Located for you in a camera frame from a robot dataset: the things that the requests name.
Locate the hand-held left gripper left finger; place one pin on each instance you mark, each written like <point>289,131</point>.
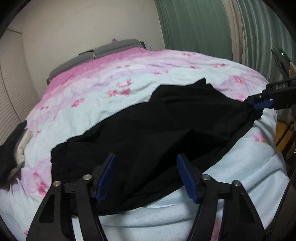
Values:
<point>106,178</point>

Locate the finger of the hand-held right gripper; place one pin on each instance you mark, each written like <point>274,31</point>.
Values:
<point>261,95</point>
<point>262,105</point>

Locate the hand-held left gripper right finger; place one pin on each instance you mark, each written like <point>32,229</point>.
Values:
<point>187,180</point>

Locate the black pants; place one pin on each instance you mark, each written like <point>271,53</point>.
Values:
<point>150,129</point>

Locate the green curtain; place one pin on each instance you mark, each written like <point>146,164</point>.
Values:
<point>192,27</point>
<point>261,34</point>

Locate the beige curtain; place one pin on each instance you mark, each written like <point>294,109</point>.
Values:
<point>233,30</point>

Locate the pink floral blanket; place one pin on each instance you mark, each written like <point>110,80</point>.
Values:
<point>92,97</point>

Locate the white folded cloth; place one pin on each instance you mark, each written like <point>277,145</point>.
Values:
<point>22,148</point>

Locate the black folded garment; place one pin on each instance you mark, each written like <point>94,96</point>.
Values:
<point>7,157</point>

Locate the grey headboard cushion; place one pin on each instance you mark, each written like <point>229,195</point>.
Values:
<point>69,66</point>
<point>118,47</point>

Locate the white louvered wardrobe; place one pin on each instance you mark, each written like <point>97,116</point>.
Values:
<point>13,99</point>

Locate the grey pillows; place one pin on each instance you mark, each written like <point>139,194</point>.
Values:
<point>143,44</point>

